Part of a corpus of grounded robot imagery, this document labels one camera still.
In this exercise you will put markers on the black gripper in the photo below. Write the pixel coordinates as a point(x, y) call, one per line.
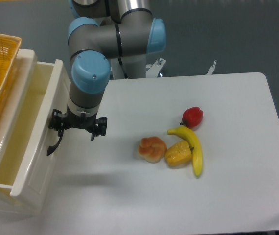
point(97, 127)

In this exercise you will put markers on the black top drawer handle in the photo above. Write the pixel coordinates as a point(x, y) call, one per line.
point(52, 148)

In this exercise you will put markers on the white drawer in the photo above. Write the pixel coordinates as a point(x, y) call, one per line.
point(26, 168)

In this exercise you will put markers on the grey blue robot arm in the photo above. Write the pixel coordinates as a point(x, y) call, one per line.
point(103, 30)

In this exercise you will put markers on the white drawer cabinet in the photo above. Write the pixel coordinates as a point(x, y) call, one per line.
point(20, 79)

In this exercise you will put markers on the toy bread roll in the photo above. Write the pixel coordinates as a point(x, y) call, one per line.
point(152, 149)

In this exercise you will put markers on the yellow toy pepper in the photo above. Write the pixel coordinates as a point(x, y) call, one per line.
point(179, 154)

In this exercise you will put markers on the yellow toy banana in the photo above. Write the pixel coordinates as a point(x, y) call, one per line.
point(194, 143)

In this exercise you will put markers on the red toy pepper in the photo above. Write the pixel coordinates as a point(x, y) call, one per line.
point(192, 117)

